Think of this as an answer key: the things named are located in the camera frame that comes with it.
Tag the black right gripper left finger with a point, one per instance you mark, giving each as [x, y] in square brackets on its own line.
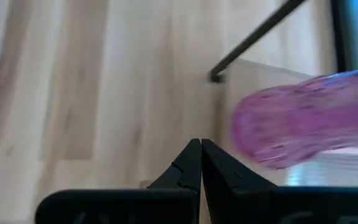
[166, 205]

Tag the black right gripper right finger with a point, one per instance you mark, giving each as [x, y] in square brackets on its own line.
[244, 205]

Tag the pink fluted bulb vase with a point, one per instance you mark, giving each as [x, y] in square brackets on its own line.
[291, 124]

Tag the black-framed wooden shelf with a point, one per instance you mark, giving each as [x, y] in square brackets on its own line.
[258, 35]

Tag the black metal table frame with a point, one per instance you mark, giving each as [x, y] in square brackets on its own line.
[340, 31]

